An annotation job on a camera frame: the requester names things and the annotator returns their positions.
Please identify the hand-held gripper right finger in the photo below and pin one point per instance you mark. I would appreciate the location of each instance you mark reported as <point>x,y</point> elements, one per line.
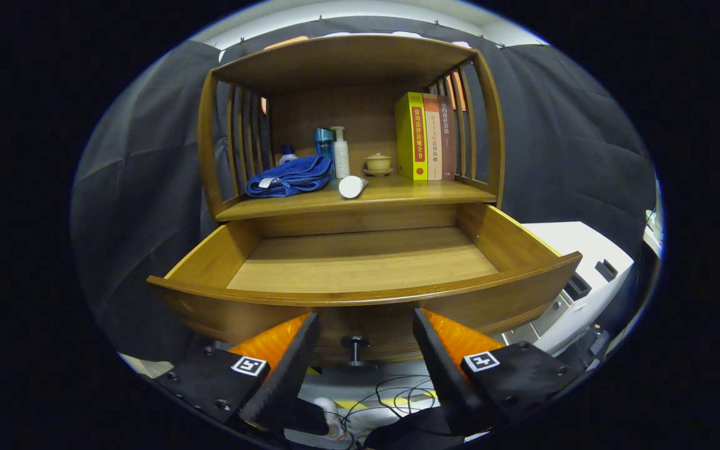
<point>444,375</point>

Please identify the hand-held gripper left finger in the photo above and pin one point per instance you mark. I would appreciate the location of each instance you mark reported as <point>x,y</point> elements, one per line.
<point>291,375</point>

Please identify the black drawer knob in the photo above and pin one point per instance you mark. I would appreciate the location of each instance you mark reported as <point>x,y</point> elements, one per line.
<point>356,350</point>

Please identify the wooden drawer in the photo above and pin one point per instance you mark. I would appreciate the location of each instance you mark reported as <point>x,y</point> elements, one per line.
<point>360,262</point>

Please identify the white cosmetic tube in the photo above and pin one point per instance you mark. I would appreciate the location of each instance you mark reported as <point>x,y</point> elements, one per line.
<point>352,186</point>

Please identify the white drawer unit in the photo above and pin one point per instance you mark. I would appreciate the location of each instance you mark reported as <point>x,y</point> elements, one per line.
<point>585,262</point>

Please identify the wooden cabinet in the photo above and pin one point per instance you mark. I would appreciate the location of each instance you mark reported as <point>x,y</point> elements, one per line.
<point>341,62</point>

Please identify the black plastic device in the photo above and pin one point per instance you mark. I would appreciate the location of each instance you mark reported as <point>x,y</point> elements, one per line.
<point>591,350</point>

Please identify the blue towel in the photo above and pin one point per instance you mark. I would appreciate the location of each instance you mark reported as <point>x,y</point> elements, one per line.
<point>291,175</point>

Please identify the beige saucer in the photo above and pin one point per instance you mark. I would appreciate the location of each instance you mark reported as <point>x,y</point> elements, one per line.
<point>378,173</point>

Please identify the small white blue-capped bottle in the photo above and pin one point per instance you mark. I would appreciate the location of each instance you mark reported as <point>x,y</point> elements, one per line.
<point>287,156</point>

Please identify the white pump bottle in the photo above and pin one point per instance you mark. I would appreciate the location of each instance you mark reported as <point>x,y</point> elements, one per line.
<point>341,159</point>

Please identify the beige lidded teacup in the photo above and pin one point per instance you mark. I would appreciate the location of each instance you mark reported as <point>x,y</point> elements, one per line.
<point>377,161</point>

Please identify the teal bottle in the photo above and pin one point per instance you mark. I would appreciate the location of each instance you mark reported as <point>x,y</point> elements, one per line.
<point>324,144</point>

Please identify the brown book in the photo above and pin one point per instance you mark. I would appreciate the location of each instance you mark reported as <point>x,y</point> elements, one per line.
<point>448,137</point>

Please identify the orange book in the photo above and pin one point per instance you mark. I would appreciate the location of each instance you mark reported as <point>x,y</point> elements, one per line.
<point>434,137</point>

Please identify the yellow book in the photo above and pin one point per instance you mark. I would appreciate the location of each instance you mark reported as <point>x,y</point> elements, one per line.
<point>413,137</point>

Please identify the white stand device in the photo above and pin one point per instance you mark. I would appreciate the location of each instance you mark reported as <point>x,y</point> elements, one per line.
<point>655,231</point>

